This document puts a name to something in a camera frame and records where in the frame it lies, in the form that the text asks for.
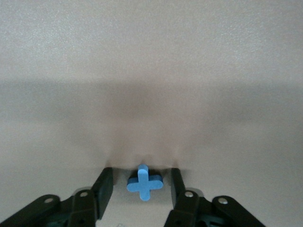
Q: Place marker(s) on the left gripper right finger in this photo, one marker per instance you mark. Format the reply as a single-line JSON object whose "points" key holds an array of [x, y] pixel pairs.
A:
{"points": [[177, 194]]}

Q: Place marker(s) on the blue foam letter x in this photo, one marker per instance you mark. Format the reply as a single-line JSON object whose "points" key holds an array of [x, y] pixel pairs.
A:
{"points": [[144, 185]]}

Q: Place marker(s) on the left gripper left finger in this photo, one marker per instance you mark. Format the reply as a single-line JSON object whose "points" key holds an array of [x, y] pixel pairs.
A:
{"points": [[104, 189]]}

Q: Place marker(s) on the brown table cover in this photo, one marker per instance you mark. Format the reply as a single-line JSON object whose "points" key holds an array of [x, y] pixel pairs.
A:
{"points": [[151, 71]]}

